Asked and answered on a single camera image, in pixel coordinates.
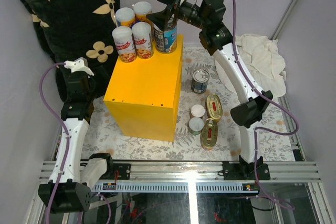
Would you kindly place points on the upper gold oval tin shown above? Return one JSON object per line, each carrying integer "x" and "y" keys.
{"x": 214, "y": 107}

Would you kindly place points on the lower gold oval tin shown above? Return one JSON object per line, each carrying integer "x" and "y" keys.
{"x": 209, "y": 134}

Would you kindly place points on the white crumpled cloth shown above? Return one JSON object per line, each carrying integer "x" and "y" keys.
{"x": 265, "y": 64}

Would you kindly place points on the red white lidded can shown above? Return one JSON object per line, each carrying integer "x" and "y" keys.
{"x": 123, "y": 40}

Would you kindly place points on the grey lidded small can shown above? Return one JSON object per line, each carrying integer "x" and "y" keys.
{"x": 195, "y": 125}

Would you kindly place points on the gold oval tin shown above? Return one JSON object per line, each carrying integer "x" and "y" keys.
{"x": 209, "y": 134}
{"x": 214, "y": 107}

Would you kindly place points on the dark round tin can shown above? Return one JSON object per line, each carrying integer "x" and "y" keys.
{"x": 200, "y": 80}

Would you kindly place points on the yellow wooden shelf box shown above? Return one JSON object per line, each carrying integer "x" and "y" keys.
{"x": 143, "y": 96}

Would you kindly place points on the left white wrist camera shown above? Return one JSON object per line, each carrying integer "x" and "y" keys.
{"x": 79, "y": 64}

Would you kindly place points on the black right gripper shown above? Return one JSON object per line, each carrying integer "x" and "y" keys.
{"x": 172, "y": 0}

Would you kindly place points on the brown can white lid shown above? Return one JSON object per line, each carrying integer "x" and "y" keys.
{"x": 197, "y": 111}

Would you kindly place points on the aluminium frame rail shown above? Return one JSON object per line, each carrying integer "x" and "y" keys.
{"x": 176, "y": 177}

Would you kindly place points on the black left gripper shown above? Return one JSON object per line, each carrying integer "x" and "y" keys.
{"x": 104, "y": 84}

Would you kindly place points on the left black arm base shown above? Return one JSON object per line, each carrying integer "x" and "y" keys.
{"x": 119, "y": 171}

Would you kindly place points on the orange lidded front can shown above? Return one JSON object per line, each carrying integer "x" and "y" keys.
{"x": 141, "y": 10}

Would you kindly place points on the blue round tin can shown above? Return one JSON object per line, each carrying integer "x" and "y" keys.
{"x": 166, "y": 41}

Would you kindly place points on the orange blue lidded can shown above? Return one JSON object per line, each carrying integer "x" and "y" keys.
{"x": 125, "y": 17}

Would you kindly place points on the floral patterned table mat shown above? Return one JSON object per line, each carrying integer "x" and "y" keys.
{"x": 222, "y": 144}

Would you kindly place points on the black floral plush pillow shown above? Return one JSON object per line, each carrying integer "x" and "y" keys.
{"x": 71, "y": 29}

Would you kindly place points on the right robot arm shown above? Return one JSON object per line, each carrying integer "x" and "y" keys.
{"x": 219, "y": 42}

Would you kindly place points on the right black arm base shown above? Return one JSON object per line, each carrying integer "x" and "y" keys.
{"x": 244, "y": 171}

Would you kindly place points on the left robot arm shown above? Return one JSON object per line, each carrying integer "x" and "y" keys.
{"x": 69, "y": 186}

